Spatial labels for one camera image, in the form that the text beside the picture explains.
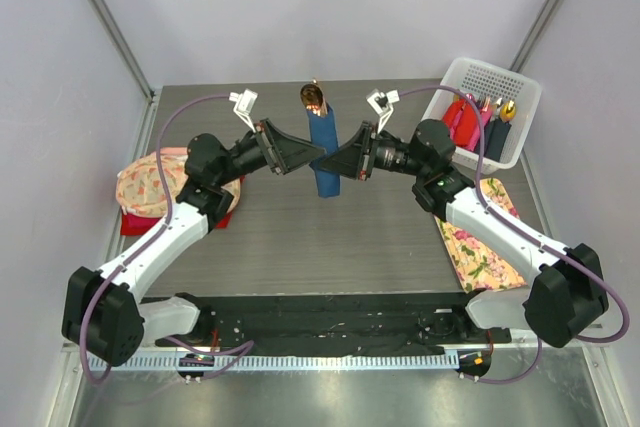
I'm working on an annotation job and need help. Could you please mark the red rolled napkin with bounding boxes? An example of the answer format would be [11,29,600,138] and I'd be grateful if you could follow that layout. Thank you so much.
[442,99,481,151]

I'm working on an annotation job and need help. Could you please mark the floral tray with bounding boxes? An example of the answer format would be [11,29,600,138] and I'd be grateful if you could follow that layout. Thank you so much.
[435,177,527,294]

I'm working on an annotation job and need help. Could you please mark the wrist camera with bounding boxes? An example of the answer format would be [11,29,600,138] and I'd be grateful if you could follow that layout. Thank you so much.
[229,89,258,132]
[366,89,400,134]

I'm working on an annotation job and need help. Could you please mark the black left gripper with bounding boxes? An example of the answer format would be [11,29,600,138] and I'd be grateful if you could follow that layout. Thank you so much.
[215,118,324,187]

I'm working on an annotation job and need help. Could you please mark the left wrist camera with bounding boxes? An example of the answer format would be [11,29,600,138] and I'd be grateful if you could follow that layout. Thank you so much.
[229,89,258,132]

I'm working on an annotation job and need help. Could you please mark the blue paper napkin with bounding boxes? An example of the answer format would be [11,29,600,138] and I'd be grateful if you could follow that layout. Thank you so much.
[306,107,341,198]

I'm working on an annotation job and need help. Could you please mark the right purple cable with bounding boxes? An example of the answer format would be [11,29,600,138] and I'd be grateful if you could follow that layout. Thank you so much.
[397,85,630,384]

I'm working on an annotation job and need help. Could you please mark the pink rolled napkin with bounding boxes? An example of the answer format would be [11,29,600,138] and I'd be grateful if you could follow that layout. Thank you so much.
[466,106,494,152]

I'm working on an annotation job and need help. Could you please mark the floral mesh laundry bag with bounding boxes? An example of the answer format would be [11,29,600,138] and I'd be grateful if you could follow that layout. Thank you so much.
[115,146,243,218]

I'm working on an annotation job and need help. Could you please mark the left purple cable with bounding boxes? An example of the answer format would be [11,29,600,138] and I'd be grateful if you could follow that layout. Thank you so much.
[79,93,257,387]

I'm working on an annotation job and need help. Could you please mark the gold spoon in basket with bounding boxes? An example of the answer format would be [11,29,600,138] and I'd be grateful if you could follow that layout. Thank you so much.
[499,100,517,123]

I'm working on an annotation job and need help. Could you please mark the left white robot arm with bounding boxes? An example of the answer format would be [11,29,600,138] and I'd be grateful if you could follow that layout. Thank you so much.
[62,119,325,367]

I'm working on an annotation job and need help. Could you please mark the rose gold spoon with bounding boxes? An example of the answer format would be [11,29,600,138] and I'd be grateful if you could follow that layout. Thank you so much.
[299,79,328,118]

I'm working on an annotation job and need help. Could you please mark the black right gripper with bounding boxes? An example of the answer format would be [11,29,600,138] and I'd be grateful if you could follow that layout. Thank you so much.
[317,121,428,181]

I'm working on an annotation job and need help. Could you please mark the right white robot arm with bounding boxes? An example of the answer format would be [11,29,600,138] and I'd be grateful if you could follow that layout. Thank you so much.
[319,119,608,348]

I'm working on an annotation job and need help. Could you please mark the dark blue rolled napkin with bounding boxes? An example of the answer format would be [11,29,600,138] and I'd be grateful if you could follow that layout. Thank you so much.
[485,118,511,162]

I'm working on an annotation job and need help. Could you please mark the purple cable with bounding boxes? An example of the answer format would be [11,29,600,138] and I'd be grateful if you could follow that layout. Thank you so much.
[397,85,630,384]
[79,93,257,387]

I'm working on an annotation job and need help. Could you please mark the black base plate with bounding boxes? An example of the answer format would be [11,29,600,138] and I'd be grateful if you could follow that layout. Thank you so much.
[144,296,512,354]

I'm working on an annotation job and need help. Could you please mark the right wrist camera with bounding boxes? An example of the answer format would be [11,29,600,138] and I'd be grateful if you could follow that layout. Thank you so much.
[366,89,400,134]

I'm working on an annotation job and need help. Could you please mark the red napkin stack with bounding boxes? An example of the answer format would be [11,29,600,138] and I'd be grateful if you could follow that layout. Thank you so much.
[119,176,246,237]

